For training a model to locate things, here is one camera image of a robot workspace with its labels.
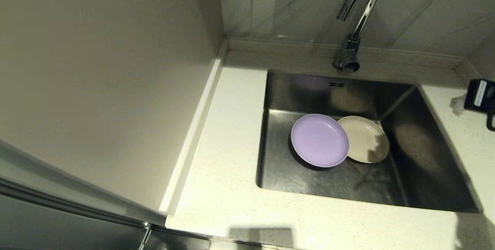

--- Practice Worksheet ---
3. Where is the beige round plate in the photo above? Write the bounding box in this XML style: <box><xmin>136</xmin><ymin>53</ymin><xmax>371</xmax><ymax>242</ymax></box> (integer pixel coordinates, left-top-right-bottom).
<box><xmin>337</xmin><ymin>116</ymin><xmax>390</xmax><ymax>164</ymax></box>

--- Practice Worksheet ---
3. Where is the purple round plate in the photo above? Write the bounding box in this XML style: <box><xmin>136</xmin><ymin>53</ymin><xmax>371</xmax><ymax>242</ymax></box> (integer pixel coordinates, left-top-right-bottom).
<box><xmin>291</xmin><ymin>114</ymin><xmax>350</xmax><ymax>168</ymax></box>

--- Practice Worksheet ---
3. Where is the stainless steel sink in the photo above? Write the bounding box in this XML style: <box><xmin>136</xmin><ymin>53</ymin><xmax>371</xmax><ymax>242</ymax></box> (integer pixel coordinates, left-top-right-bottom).
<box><xmin>255</xmin><ymin>70</ymin><xmax>483</xmax><ymax>214</ymax></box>

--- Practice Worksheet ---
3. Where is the chrome gooseneck faucet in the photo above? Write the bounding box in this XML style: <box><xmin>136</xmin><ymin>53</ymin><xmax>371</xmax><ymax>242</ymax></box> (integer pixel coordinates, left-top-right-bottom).
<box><xmin>333</xmin><ymin>0</ymin><xmax>389</xmax><ymax>74</ymax></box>

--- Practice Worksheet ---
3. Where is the beige cabinet side panel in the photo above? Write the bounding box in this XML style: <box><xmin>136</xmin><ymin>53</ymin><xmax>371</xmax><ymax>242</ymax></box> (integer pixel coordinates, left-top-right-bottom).
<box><xmin>0</xmin><ymin>0</ymin><xmax>225</xmax><ymax>219</ymax></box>

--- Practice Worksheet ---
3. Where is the grey cabinet door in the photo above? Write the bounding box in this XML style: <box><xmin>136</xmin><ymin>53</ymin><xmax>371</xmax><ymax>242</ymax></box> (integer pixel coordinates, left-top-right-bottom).
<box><xmin>0</xmin><ymin>142</ymin><xmax>211</xmax><ymax>250</ymax></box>

